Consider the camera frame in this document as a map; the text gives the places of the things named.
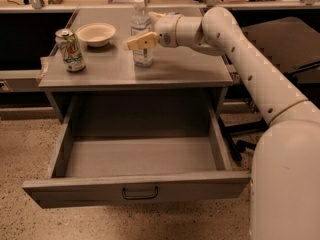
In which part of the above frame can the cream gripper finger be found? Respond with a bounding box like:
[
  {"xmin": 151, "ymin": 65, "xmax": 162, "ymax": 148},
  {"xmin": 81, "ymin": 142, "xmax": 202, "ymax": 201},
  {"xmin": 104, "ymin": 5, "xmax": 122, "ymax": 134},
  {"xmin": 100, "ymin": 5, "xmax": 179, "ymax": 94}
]
[
  {"xmin": 126, "ymin": 32, "xmax": 159, "ymax": 51},
  {"xmin": 148, "ymin": 12, "xmax": 164, "ymax": 24}
]

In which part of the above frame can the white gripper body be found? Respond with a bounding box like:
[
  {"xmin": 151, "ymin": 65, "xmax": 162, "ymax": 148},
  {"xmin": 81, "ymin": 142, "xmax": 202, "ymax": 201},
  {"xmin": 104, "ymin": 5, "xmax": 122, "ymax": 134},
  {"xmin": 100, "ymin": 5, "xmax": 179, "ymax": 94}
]
[{"xmin": 154, "ymin": 14, "xmax": 181, "ymax": 48}]

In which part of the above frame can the blue label plastic water bottle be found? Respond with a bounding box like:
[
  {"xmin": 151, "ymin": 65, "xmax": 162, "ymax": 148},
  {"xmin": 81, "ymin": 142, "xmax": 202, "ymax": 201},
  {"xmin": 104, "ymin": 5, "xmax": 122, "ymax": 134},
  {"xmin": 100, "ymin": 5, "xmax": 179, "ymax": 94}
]
[{"xmin": 130, "ymin": 0, "xmax": 153, "ymax": 67}]

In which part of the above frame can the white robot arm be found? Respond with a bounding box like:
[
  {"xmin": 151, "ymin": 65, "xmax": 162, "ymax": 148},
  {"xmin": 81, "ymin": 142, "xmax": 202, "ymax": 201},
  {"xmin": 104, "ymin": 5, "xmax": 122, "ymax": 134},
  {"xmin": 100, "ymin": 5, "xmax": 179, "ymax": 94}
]
[{"xmin": 124, "ymin": 7, "xmax": 320, "ymax": 240}]

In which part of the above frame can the grey open top drawer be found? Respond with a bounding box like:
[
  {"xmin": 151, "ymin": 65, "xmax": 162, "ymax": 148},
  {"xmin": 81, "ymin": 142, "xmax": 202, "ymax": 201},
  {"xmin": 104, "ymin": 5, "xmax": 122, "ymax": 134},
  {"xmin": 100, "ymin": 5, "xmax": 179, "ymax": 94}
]
[{"xmin": 23, "ymin": 90, "xmax": 249, "ymax": 208}]

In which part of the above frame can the white paper bowl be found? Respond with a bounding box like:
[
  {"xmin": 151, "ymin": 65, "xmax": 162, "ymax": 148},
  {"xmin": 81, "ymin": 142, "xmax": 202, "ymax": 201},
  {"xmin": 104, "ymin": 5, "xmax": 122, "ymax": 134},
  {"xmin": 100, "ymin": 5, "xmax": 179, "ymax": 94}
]
[{"xmin": 76, "ymin": 23, "xmax": 116, "ymax": 48}]

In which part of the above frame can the grey metal cabinet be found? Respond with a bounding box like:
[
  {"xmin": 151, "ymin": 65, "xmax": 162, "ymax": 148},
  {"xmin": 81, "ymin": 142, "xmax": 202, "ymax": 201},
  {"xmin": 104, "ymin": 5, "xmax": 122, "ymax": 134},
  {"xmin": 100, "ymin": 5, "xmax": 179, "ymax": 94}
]
[{"xmin": 38, "ymin": 6, "xmax": 234, "ymax": 123}]

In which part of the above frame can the green white soda can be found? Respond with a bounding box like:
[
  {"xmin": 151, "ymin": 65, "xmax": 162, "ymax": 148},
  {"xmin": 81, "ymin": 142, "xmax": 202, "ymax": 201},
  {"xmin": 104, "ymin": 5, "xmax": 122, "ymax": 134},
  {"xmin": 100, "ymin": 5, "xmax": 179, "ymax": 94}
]
[{"xmin": 55, "ymin": 28, "xmax": 85, "ymax": 72}]

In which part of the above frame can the black office chair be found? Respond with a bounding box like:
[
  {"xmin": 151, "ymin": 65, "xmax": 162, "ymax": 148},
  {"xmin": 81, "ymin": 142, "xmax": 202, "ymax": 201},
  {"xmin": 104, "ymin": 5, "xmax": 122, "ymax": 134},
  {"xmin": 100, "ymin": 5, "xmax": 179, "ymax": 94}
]
[{"xmin": 218, "ymin": 17, "xmax": 320, "ymax": 162}]

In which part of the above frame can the black drawer handle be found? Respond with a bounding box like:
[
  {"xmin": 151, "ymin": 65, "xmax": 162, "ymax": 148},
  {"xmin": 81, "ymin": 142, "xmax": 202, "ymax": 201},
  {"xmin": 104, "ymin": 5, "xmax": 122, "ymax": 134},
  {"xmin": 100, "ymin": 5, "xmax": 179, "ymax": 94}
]
[{"xmin": 122, "ymin": 186, "xmax": 159, "ymax": 201}]

